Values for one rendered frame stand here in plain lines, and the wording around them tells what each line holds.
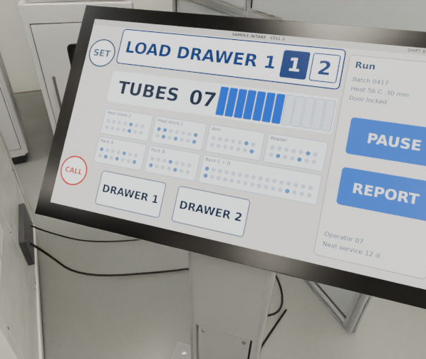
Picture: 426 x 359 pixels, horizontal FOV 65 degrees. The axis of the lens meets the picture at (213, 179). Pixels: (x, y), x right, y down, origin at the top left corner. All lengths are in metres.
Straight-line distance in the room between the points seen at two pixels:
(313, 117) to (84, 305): 1.37
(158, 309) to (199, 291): 0.88
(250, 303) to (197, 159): 0.33
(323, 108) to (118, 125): 0.27
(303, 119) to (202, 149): 0.13
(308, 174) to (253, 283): 0.26
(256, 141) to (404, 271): 0.22
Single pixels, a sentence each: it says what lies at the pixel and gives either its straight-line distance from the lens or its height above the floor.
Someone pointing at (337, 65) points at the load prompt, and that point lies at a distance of 0.45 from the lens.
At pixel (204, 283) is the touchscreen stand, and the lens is 0.65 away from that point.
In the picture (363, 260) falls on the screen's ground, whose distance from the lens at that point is 0.42.
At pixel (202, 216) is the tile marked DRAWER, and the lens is 0.42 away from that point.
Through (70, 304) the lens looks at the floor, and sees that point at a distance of 1.65.
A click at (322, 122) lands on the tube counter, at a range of 0.43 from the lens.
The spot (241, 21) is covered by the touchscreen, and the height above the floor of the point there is 1.19.
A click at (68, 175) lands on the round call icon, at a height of 1.01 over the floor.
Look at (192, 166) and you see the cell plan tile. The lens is 0.43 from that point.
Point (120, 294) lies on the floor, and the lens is 1.62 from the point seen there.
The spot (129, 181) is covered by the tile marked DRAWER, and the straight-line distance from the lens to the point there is 0.45.
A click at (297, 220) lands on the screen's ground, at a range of 0.41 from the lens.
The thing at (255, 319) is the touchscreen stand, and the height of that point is 0.70.
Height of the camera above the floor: 1.27
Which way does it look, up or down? 35 degrees down
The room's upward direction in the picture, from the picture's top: 2 degrees clockwise
